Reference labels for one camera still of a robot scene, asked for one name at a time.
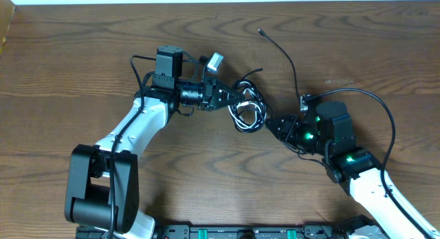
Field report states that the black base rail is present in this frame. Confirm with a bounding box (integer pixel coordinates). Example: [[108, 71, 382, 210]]
[[152, 224, 345, 239]]

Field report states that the right camera cable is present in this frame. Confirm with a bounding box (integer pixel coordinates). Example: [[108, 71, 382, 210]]
[[304, 87, 434, 239]]

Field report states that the thin black cable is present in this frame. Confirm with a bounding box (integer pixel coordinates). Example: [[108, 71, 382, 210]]
[[257, 28, 303, 109]]

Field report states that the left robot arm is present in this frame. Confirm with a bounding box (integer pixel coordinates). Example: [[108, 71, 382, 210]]
[[64, 45, 244, 238]]

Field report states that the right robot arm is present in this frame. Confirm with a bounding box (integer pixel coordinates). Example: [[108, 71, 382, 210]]
[[265, 102, 439, 238]]

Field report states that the white cable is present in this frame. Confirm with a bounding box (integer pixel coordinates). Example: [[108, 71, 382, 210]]
[[228, 80, 267, 132]]

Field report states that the left camera cable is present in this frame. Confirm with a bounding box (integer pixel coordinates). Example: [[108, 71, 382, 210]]
[[106, 54, 207, 239]]

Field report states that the camera cable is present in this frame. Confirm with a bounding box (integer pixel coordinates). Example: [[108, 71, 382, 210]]
[[304, 87, 434, 239], [106, 54, 207, 239]]

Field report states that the cardboard panel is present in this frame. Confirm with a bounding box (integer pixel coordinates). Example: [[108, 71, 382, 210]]
[[0, 0, 16, 52]]

